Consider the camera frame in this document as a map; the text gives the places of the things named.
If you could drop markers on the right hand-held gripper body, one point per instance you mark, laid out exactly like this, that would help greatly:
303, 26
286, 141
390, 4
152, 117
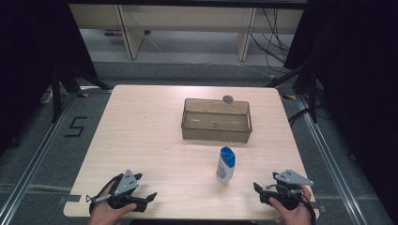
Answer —
294, 178

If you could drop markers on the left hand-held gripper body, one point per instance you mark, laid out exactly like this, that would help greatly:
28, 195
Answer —
125, 183

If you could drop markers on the person's left hand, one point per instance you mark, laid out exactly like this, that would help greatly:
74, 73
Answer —
103, 214

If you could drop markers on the person's right hand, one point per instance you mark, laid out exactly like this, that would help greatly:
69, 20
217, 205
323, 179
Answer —
295, 217

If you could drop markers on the white bottle with blue cap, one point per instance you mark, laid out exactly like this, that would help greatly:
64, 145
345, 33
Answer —
226, 165

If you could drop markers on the black tape floor mark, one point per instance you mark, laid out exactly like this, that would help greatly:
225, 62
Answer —
76, 126

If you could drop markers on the clear plastic storage box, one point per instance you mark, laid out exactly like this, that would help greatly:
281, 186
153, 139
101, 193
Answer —
216, 125

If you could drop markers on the yellow black tape piece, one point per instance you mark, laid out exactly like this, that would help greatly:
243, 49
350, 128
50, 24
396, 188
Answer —
83, 94
289, 97

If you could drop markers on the black metal stand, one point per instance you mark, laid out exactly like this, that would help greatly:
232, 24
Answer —
57, 93
312, 93

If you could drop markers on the round grey disc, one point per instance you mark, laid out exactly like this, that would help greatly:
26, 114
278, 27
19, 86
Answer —
227, 99

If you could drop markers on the white floor object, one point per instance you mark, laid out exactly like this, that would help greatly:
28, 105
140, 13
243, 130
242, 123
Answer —
47, 96

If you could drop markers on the black curtain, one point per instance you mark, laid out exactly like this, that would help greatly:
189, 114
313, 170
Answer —
34, 62
359, 78

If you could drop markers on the small pink object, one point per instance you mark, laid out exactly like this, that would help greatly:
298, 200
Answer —
112, 33

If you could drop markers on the beige wooden desk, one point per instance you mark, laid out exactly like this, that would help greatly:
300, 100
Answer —
187, 18

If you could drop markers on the metal floor rail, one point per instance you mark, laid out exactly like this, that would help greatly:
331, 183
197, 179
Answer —
37, 156
328, 162

